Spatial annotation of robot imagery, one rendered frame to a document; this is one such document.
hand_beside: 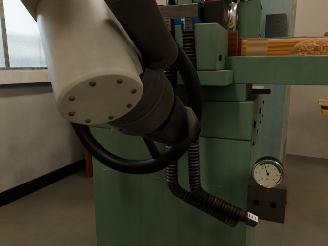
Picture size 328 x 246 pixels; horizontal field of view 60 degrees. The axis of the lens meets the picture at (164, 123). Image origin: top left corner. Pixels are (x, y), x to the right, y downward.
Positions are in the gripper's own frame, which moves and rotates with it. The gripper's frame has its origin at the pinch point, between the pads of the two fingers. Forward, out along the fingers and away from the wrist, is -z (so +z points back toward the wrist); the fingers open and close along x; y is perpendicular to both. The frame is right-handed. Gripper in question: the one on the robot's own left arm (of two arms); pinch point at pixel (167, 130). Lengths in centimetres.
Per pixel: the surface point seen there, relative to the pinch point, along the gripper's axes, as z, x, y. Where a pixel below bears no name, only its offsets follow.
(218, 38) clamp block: -7.3, -0.3, 22.3
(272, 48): -27.9, 6.7, 35.3
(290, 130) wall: -258, 14, 94
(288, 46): -27.8, 10.3, 36.3
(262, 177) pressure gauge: -23.0, 14.2, 1.4
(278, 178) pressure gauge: -22.9, 17.2, 2.3
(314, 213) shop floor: -162, 41, 13
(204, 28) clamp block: -5.1, -3.0, 22.5
